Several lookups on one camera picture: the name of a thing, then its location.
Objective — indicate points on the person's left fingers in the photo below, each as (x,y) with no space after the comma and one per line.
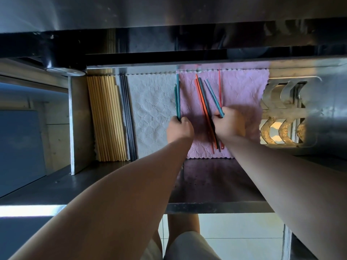
(182,122)

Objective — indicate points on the person's right forearm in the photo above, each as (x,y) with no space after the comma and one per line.
(292,192)

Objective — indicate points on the person's leg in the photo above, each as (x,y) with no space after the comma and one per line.
(183,223)

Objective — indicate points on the pink textured cloth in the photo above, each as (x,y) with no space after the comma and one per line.
(244,89)

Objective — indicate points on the round steel shelf post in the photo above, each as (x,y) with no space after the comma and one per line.
(65,64)

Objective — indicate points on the dark grey chopstick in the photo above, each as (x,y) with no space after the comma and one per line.
(206,101)

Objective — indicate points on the red chopstick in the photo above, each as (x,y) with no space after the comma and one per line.
(220,89)

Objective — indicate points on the person's right hand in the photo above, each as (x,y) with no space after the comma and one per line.
(230,123)

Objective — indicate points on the beige shorts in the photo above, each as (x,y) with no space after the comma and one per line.
(189,247)

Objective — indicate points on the row of yellow chopsticks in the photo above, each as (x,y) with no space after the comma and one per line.
(107,119)

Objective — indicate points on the short teal chopstick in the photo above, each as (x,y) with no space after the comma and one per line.
(176,102)

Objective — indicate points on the steel table leg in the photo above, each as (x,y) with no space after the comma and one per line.
(286,242)

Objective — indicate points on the orange chopstick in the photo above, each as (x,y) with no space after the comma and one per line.
(201,105)

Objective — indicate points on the person's right fingers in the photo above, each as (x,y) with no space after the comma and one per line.
(220,117)

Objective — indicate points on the white textured cloth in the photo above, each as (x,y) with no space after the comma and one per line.
(153,110)

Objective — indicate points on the person's left hand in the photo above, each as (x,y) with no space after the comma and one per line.
(179,132)

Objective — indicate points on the steel panel with wavy cutouts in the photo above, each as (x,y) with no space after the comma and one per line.
(282,112)

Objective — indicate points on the steel divider plate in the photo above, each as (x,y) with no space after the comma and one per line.
(81,124)

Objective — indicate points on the blue cabinet panel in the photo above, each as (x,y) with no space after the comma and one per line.
(20,151)

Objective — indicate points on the stainless steel overhead shelf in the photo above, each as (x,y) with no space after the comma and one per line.
(162,29)

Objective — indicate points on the black chopstick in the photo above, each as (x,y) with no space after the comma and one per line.
(125,116)
(129,116)

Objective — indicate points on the long teal chopstick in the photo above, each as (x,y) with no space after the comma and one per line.
(178,97)

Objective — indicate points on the blue-teal chopstick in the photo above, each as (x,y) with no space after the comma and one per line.
(216,99)
(213,100)

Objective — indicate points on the person's left forearm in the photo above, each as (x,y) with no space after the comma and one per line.
(122,203)

